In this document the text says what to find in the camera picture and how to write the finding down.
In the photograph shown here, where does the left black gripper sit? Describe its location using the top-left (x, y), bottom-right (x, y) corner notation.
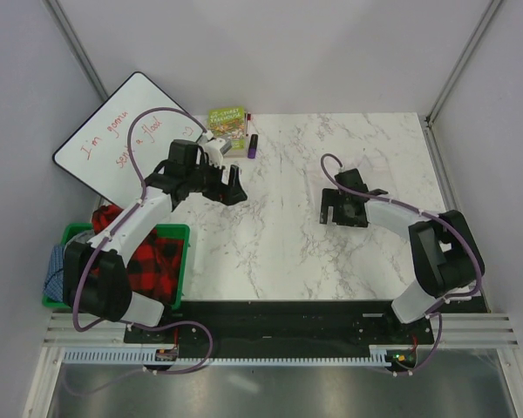
top-left (186, 155), bottom-right (246, 206)

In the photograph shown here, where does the white long sleeve shirt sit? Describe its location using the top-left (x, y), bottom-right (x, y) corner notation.
top-left (353, 154), bottom-right (393, 188)

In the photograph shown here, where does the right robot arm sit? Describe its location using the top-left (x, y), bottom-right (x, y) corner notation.
top-left (320, 169), bottom-right (486, 343)

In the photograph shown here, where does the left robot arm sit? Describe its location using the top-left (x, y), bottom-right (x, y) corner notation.
top-left (63, 138), bottom-right (248, 342)

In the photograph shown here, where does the green plastic bin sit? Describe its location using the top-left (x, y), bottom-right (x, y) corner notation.
top-left (42, 223), bottom-right (190, 308)

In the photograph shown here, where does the purple marker pen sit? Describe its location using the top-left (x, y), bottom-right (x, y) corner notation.
top-left (248, 134), bottom-right (259, 159)

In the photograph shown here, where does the green paperback book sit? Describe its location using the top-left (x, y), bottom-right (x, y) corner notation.
top-left (207, 106), bottom-right (248, 158)

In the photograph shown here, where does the red black plaid shirt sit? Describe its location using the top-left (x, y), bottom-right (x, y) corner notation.
top-left (91, 205), bottom-right (185, 306)

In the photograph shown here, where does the white whiteboard with red writing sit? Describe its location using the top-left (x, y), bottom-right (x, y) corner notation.
top-left (53, 71), bottom-right (202, 208)

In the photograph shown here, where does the grey shirt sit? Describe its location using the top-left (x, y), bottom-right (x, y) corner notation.
top-left (66, 230), bottom-right (95, 246)

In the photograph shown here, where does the blue checked shirt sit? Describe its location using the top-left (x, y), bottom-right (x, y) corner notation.
top-left (42, 244), bottom-right (65, 307)

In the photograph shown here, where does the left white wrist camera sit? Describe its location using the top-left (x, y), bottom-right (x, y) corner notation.
top-left (198, 131), bottom-right (232, 168)

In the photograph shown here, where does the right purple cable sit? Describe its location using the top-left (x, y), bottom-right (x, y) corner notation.
top-left (321, 152), bottom-right (485, 349)

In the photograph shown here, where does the purple cable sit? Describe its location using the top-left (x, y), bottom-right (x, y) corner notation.
top-left (71, 106), bottom-right (213, 334)
top-left (321, 152), bottom-right (485, 349)

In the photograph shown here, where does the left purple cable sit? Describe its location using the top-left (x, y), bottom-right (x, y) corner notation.
top-left (71, 106), bottom-right (213, 334)

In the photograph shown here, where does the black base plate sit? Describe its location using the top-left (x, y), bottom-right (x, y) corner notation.
top-left (124, 300), bottom-right (434, 357)

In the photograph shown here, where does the white slotted cable duct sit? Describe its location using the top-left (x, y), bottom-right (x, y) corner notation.
top-left (62, 347), bottom-right (408, 367)

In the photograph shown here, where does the aluminium rail frame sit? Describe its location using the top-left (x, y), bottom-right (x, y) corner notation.
top-left (43, 313), bottom-right (140, 347)

